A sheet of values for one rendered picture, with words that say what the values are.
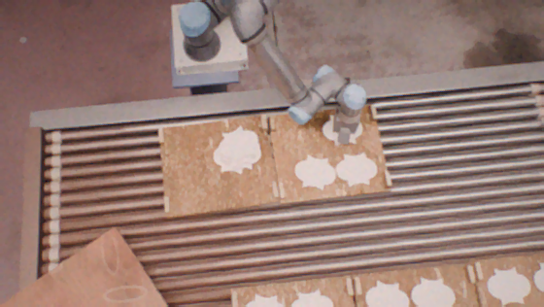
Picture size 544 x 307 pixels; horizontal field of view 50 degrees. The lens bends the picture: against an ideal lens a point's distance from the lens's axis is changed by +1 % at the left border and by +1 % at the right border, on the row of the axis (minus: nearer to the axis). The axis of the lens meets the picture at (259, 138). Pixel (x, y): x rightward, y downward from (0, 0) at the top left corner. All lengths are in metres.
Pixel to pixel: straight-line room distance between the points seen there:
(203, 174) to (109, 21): 1.72
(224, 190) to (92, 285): 0.55
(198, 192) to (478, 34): 2.20
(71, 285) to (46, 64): 1.84
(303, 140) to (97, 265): 0.86
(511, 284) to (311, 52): 1.82
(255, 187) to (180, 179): 0.28
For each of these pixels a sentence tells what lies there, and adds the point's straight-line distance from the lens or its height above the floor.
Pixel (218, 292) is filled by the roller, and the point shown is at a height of 0.92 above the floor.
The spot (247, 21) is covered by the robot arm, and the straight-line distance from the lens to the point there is 1.77.
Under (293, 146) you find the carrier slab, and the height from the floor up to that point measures 0.94.
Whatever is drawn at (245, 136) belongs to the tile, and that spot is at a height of 0.97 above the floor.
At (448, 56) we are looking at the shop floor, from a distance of 3.59.
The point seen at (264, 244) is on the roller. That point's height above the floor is 0.92.
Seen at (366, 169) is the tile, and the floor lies 0.94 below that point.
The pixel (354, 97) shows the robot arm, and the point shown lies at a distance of 1.91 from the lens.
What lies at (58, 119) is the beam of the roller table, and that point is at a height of 0.92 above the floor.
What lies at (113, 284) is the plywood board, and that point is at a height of 1.04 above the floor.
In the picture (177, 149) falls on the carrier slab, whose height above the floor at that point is 0.94.
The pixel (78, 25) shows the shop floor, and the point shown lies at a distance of 3.66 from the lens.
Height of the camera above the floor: 2.95
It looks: 68 degrees down
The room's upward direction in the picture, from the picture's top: 1 degrees clockwise
